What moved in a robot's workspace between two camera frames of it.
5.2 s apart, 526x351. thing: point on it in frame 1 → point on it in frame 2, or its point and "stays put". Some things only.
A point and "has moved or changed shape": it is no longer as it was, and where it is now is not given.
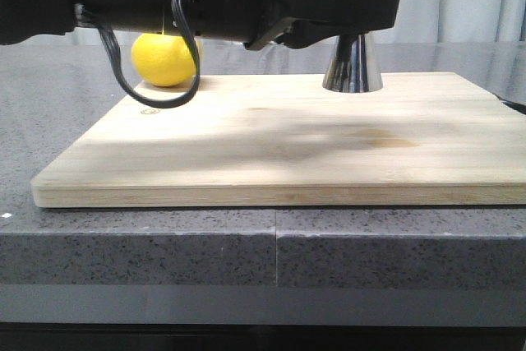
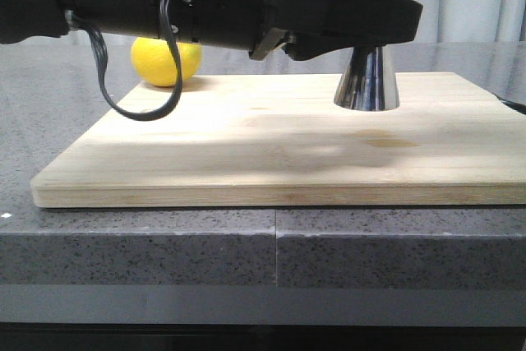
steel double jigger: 353,66 has moved or changed shape
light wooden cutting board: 425,140 stays put
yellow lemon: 163,59 stays put
